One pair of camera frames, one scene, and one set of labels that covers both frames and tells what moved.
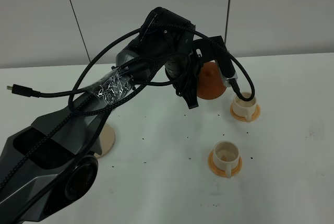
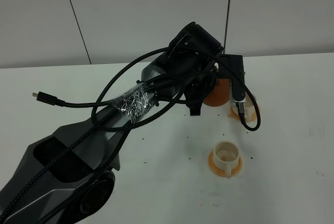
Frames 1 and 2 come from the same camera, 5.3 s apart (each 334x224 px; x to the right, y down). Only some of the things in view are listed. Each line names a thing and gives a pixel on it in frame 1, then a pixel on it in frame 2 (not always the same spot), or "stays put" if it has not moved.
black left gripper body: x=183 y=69 → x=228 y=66
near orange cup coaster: x=221 y=172 stays put
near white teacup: x=226 y=156 stays put
